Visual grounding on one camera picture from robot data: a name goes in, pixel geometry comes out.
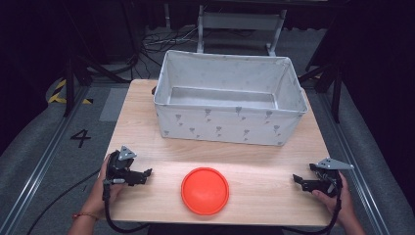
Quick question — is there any thick black gripper cable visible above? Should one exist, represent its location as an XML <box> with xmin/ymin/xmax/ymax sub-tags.
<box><xmin>102</xmin><ymin>181</ymin><xmax>150</xmax><ymax>235</ymax></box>

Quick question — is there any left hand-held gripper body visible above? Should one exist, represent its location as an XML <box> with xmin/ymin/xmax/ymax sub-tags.
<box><xmin>107</xmin><ymin>145</ymin><xmax>147</xmax><ymax>187</ymax></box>

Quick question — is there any round orange plate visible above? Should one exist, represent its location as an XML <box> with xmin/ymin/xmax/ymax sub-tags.
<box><xmin>180</xmin><ymin>166</ymin><xmax>230</xmax><ymax>216</ymax></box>

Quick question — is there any thin black cable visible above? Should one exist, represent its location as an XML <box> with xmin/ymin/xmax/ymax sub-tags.
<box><xmin>25</xmin><ymin>168</ymin><xmax>103</xmax><ymax>235</ymax></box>

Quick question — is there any bundle of floor cables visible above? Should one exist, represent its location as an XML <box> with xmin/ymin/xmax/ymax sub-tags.
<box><xmin>140</xmin><ymin>24</ymin><xmax>201</xmax><ymax>68</ymax></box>

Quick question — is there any grey metal stand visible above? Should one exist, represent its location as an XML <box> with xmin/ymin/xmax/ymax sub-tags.
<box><xmin>196</xmin><ymin>4</ymin><xmax>288</xmax><ymax>58</ymax></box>

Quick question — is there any orange bead bracelet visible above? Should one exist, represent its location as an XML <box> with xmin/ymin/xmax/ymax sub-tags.
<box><xmin>71</xmin><ymin>211</ymin><xmax>100</xmax><ymax>221</ymax></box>

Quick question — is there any person's left hand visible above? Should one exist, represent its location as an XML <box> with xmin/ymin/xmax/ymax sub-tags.
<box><xmin>81</xmin><ymin>154</ymin><xmax>127</xmax><ymax>217</ymax></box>

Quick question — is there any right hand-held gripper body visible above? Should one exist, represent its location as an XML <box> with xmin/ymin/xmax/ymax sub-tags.
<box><xmin>308</xmin><ymin>157</ymin><xmax>355</xmax><ymax>199</ymax></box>

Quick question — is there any metal floor rail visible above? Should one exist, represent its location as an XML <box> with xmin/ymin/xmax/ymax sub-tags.
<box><xmin>316</xmin><ymin>91</ymin><xmax>394</xmax><ymax>235</ymax></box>
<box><xmin>0</xmin><ymin>86</ymin><xmax>91</xmax><ymax>235</ymax></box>

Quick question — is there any black tripod stand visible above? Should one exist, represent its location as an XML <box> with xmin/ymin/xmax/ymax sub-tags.
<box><xmin>298</xmin><ymin>48</ymin><xmax>347</xmax><ymax>124</ymax></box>
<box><xmin>62</xmin><ymin>0</ymin><xmax>140</xmax><ymax>118</ymax></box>

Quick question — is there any white fabric storage box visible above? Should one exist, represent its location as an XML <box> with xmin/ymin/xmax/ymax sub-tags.
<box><xmin>153</xmin><ymin>49</ymin><xmax>309</xmax><ymax>147</ymax></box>

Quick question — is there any person's right hand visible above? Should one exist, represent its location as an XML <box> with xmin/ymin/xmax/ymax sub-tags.
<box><xmin>311</xmin><ymin>171</ymin><xmax>356</xmax><ymax>227</ymax></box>

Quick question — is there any yellow and black floor tape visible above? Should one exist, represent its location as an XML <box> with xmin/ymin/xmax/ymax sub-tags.
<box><xmin>47</xmin><ymin>78</ymin><xmax>94</xmax><ymax>106</ymax></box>

